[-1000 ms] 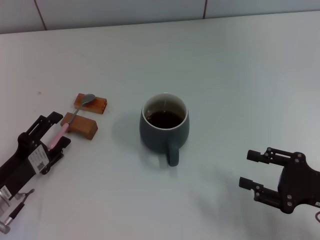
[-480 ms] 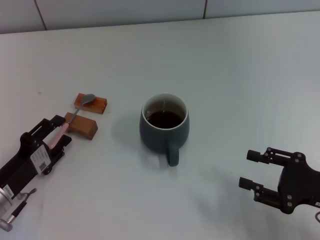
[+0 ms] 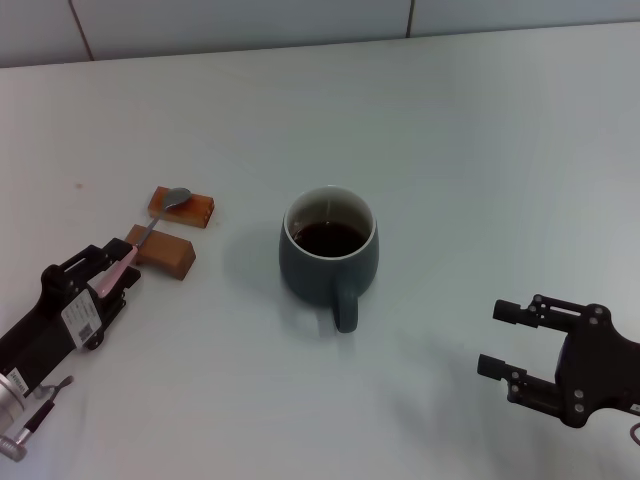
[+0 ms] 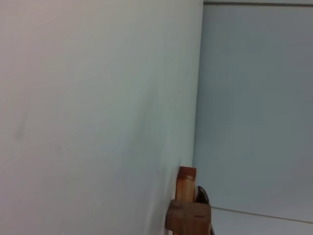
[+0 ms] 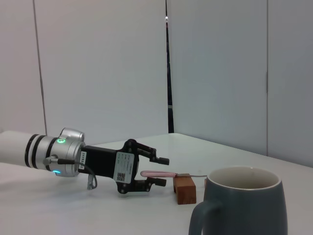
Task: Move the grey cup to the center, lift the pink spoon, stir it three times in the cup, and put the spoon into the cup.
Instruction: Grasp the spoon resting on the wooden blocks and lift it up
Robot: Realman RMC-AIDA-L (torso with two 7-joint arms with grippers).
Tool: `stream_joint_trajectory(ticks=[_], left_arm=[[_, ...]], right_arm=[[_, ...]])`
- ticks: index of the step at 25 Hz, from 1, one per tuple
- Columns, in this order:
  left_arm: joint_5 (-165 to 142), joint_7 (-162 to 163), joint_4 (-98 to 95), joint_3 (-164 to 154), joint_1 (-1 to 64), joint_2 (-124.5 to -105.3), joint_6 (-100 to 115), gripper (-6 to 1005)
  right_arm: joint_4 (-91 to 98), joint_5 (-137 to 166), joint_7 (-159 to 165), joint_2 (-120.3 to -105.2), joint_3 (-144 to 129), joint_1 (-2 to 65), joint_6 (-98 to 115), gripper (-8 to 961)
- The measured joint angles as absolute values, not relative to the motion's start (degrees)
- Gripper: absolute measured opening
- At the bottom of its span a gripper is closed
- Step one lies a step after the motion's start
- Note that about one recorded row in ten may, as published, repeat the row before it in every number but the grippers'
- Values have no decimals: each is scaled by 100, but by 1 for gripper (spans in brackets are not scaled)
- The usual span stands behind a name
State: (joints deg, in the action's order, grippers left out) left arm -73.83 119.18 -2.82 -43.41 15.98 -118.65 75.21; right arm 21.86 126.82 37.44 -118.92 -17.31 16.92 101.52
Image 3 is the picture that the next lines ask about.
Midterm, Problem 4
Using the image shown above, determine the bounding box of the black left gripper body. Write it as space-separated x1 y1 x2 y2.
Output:
0 285 104 396

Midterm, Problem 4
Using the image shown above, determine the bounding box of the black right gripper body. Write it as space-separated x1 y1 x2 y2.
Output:
551 302 640 430

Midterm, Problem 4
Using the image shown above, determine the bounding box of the pink handled metal spoon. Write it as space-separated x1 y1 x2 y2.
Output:
94 187 193 297

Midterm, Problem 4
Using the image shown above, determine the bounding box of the left arm cable with plug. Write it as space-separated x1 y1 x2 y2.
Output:
0 375 76 464

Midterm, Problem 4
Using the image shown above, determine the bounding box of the brown arched wooden block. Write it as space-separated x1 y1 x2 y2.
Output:
123 223 196 281

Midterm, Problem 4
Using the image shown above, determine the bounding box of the grey ceramic cup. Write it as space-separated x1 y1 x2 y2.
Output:
278 184 380 335

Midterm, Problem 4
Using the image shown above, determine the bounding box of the orange wooden block with holes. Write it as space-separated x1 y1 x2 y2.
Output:
147 185 217 231

